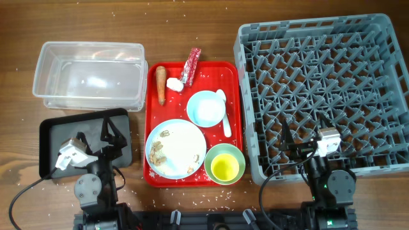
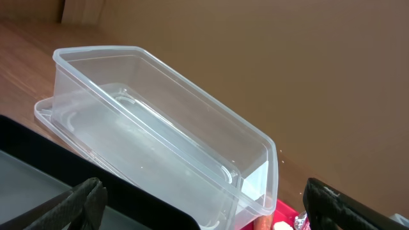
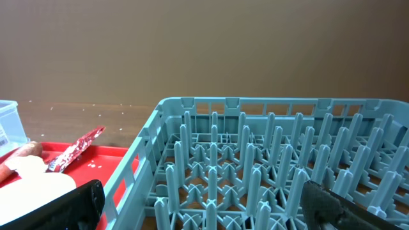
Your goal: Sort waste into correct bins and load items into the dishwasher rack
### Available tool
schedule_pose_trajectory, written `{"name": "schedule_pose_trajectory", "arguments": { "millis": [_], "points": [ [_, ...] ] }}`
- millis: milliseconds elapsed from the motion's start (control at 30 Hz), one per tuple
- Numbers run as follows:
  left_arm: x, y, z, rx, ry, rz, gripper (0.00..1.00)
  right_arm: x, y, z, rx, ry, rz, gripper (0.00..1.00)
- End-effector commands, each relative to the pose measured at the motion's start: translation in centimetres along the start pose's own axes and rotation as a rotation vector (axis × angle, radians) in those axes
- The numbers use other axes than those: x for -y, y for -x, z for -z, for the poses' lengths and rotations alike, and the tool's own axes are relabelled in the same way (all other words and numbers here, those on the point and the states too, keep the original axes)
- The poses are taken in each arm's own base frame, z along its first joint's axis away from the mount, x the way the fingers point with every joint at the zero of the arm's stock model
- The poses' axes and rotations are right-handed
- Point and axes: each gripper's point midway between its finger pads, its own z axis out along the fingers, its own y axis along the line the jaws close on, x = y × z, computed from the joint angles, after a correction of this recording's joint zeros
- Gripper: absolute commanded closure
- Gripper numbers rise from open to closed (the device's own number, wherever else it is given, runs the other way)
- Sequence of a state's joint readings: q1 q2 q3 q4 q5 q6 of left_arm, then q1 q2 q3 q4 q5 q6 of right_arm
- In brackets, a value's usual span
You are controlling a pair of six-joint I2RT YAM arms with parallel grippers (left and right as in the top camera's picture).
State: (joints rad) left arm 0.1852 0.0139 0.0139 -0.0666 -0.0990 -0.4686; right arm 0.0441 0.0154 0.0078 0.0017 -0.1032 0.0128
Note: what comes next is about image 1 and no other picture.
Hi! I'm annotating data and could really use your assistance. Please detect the black tray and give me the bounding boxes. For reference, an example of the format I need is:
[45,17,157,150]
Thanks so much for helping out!
[39,109,132,178]

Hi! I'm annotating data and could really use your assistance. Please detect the light blue plate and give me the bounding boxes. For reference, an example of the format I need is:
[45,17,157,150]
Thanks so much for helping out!
[145,119,207,180]

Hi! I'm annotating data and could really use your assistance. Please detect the light blue bowl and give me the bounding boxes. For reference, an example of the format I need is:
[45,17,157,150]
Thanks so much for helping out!
[186,91,226,128]

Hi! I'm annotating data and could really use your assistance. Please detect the orange carrot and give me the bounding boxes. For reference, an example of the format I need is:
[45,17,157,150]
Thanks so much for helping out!
[155,66,167,105]

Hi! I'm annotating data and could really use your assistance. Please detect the peanut shells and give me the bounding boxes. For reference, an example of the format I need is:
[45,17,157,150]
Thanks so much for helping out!
[149,128,200,176]

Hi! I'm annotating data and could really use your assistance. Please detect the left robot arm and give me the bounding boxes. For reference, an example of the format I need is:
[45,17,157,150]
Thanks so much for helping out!
[73,117,141,230]

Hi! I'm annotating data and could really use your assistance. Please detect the grey dishwasher rack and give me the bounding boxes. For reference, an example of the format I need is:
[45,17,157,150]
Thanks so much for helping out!
[234,13,408,184]

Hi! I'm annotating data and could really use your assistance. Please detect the green bowl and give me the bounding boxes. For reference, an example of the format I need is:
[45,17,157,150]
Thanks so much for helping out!
[204,143,245,185]

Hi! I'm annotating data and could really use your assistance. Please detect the red foil wrapper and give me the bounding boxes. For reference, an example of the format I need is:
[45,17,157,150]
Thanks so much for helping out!
[180,48,201,87]

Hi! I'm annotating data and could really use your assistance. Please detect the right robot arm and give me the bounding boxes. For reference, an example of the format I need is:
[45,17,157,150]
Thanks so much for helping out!
[279,114,357,229]

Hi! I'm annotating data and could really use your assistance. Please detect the white plastic spoon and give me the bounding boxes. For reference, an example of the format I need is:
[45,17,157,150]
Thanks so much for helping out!
[216,89,232,137]

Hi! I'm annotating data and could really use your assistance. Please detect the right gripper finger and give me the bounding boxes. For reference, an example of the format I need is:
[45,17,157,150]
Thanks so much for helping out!
[318,112,334,129]
[281,119,293,146]

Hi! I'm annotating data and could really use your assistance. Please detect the yellow cup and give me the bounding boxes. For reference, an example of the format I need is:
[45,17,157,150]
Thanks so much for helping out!
[211,153,240,181]

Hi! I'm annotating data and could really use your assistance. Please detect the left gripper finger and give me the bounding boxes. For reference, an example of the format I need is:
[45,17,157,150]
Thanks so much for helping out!
[108,119,127,144]
[100,117,112,142]

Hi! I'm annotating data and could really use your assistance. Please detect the clear plastic bin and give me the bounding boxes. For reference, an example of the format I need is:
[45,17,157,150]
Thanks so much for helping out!
[33,42,148,112]

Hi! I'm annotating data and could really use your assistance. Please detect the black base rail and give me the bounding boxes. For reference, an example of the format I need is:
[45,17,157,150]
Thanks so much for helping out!
[73,209,357,230]

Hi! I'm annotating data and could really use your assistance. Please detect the red serving tray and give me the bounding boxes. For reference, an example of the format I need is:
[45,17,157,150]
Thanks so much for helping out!
[143,61,244,188]

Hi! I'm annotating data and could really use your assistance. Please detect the white tissue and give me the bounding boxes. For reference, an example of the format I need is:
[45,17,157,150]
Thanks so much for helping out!
[166,78,184,92]

